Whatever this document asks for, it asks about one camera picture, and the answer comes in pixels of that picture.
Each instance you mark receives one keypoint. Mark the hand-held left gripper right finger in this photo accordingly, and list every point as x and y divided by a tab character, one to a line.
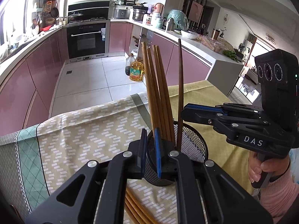
158	154

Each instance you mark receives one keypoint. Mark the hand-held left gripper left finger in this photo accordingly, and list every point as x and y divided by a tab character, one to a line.
142	158

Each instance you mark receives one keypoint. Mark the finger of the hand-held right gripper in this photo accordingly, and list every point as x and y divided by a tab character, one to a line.
198	116
205	107

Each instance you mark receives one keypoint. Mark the black mesh utensil holder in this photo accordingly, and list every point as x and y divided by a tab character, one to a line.
196	144

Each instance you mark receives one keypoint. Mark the red-patterned wooden chopstick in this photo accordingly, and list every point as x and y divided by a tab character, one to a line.
166	98
151	98
156	98
161	98

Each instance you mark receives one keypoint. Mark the dark brown single chopstick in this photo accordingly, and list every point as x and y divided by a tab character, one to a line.
180	74

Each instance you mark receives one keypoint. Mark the bundle of wooden chopsticks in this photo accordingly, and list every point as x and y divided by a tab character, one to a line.
137	211

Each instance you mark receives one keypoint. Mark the person's right hand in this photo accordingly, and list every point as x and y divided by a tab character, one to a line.
253	168

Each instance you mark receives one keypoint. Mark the pink base cabinet run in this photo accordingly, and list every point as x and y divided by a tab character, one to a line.
30	81
186	67

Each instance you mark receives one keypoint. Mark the patchwork printed tablecloth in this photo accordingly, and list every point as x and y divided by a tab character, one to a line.
93	133

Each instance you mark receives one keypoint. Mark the green leafy vegetables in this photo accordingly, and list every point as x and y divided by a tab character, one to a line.
230	55

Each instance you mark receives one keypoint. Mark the clear plastic food container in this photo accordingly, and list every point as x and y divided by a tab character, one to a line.
212	43

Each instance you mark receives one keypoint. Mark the copper tumbler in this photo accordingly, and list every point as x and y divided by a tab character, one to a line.
215	34

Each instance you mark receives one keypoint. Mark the white bowl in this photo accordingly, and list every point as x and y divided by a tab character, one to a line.
189	34

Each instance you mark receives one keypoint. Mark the yellow cooking oil bottle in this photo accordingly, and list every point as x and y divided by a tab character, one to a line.
136	71

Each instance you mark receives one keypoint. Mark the dark sauce bottle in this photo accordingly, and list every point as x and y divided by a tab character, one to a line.
129	66

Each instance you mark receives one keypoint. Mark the steel thermos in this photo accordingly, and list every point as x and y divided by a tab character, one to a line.
170	25

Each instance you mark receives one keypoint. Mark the teal appliance under plastic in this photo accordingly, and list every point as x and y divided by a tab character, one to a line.
178	18

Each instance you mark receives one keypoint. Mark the pale tall jar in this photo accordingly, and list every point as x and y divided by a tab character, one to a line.
156	20

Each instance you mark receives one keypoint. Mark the pink kettle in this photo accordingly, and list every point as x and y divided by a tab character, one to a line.
158	8

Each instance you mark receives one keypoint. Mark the steel stock pot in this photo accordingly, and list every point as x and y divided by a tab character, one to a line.
139	14

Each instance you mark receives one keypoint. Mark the silver rice cooker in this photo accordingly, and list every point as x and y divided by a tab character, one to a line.
121	13

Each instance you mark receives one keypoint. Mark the built-in black oven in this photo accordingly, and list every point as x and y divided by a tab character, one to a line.
87	39

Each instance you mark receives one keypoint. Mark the gas stove top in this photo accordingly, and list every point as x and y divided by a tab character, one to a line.
98	18

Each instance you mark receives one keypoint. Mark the black range hood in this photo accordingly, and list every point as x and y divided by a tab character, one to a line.
88	10

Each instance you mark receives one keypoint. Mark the wok with glass lid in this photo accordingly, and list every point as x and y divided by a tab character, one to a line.
75	16

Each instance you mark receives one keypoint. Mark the red basin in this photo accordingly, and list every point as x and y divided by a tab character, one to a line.
46	28

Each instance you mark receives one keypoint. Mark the brown wooden bowl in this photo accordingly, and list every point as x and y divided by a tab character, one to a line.
50	20

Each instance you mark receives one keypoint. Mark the hanging frying pan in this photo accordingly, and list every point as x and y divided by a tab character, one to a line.
54	12

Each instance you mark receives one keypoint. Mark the kitchen window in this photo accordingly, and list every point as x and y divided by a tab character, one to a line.
14	16

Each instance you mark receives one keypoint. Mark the round wall clock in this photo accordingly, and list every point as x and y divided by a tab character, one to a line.
227	19

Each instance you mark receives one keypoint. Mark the framed wall picture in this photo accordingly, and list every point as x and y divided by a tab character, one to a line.
195	11

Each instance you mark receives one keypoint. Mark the dark slatted wall panel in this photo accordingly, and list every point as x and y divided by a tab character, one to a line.
203	2

